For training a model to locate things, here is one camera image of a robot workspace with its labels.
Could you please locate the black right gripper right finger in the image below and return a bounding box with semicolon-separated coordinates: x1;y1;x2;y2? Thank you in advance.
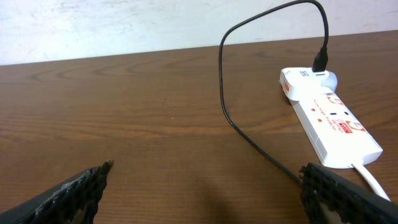
300;163;397;223

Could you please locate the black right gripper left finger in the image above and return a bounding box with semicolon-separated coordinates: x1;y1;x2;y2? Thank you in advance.
1;160;113;224

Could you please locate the black USB charging cable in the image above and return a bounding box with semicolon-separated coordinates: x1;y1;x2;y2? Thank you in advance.
218;0;330;185

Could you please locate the white USB charger adapter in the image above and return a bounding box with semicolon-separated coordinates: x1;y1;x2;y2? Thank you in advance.
279;67;338;101

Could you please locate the white power strip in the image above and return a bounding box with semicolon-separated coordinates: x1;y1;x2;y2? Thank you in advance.
291;93;383;169

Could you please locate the white power strip cord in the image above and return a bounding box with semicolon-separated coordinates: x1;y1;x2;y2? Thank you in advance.
351;161;391;202

